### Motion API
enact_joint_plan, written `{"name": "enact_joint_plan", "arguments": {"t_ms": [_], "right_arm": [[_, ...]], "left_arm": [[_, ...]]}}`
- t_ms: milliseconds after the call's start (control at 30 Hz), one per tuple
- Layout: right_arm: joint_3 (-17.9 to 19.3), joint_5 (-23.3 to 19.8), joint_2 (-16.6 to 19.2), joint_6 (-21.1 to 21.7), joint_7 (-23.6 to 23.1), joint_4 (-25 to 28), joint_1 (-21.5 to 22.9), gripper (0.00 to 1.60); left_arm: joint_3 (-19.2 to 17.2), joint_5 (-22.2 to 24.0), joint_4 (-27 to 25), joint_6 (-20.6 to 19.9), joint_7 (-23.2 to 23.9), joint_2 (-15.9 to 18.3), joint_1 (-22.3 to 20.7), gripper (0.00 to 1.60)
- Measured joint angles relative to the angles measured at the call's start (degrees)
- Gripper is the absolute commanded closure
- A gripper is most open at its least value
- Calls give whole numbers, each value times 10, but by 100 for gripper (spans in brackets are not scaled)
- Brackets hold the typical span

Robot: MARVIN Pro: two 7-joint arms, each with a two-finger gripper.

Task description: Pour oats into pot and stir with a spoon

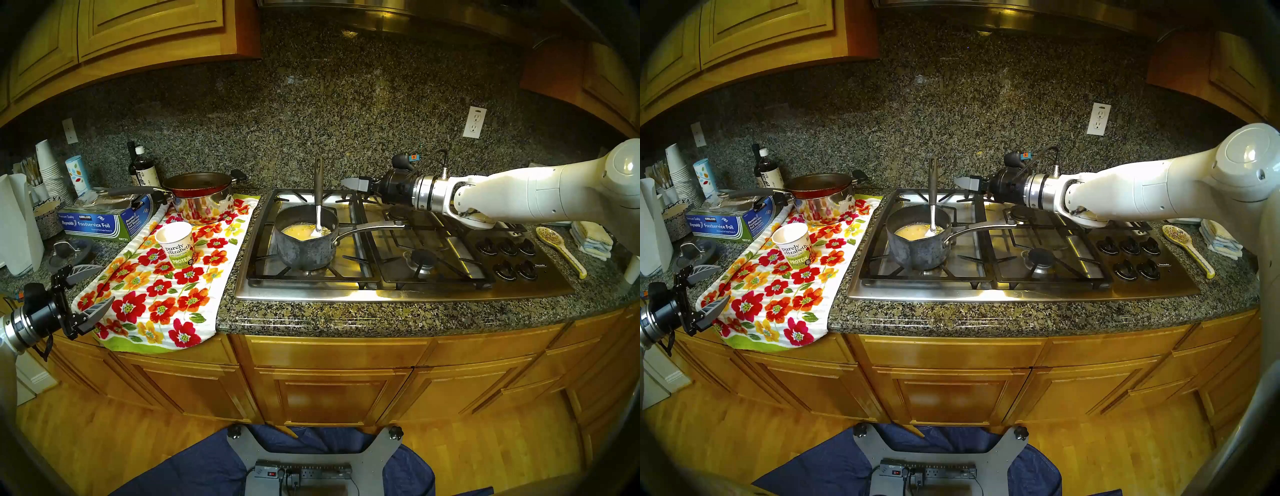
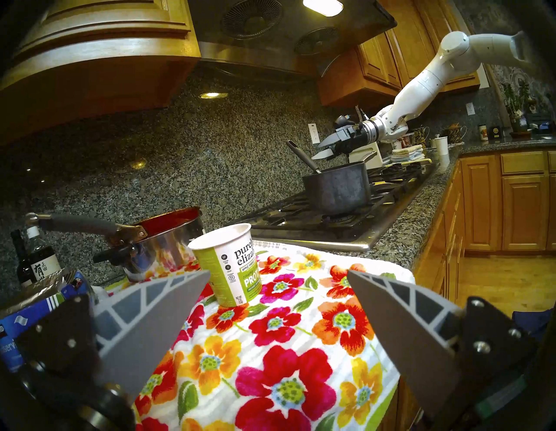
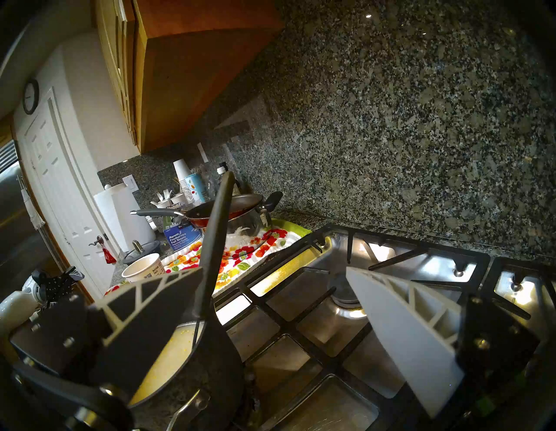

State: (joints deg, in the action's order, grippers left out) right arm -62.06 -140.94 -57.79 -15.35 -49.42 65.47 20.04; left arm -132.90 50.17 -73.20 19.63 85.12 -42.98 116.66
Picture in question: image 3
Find stainless steel gas cooktop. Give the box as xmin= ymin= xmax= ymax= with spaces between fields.
xmin=213 ymin=222 xmax=556 ymax=431

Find grey handled metal spoon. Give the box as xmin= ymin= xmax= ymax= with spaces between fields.
xmin=191 ymin=171 xmax=237 ymax=348

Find blue patterned paper cups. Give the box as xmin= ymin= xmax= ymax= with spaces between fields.
xmin=186 ymin=173 xmax=207 ymax=205

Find wooden upper cabinet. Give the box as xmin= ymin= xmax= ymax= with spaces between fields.
xmin=93 ymin=0 xmax=285 ymax=153

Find wooden cabinet above refrigerator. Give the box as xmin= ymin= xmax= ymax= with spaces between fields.
xmin=0 ymin=114 xmax=16 ymax=148

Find stainless steel refrigerator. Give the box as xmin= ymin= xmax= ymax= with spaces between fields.
xmin=0 ymin=139 xmax=66 ymax=300

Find white utensil holder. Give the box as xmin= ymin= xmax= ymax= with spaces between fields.
xmin=150 ymin=189 xmax=174 ymax=210

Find round wall clock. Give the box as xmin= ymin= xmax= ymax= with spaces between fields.
xmin=22 ymin=79 xmax=40 ymax=116

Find white panel door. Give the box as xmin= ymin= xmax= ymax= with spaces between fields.
xmin=13 ymin=87 xmax=122 ymax=300

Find dark grey saucepan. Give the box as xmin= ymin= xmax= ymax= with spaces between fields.
xmin=128 ymin=317 xmax=246 ymax=431

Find black pot lid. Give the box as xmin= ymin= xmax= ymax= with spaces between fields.
xmin=123 ymin=240 xmax=162 ymax=265

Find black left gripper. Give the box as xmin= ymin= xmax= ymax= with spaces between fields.
xmin=34 ymin=266 xmax=85 ymax=304

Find stainless steel pot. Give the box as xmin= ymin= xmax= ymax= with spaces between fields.
xmin=226 ymin=191 xmax=284 ymax=237

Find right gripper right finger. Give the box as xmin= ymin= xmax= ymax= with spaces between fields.
xmin=346 ymin=266 xmax=541 ymax=418

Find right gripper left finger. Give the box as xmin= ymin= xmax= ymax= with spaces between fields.
xmin=9 ymin=267 xmax=207 ymax=402

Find white paper cup stack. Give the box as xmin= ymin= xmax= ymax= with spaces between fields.
xmin=173 ymin=159 xmax=194 ymax=202

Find white paper oats cup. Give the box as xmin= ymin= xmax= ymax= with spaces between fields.
xmin=122 ymin=253 xmax=166 ymax=283

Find blue foil sheets box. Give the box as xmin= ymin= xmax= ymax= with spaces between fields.
xmin=163 ymin=222 xmax=203 ymax=252

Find white hanging towel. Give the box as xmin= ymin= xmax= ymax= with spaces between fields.
xmin=20 ymin=176 xmax=46 ymax=231

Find white paper towel roll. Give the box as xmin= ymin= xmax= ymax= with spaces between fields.
xmin=93 ymin=182 xmax=156 ymax=252

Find dark bottle white label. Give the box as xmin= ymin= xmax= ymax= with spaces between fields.
xmin=216 ymin=165 xmax=242 ymax=196

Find red frying pan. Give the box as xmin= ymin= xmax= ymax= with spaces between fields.
xmin=130 ymin=193 xmax=264 ymax=229

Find black round burner cap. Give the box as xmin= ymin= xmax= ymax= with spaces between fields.
xmin=328 ymin=274 xmax=370 ymax=320

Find floral kitchen towel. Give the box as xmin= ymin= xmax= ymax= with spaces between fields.
xmin=104 ymin=219 xmax=312 ymax=300

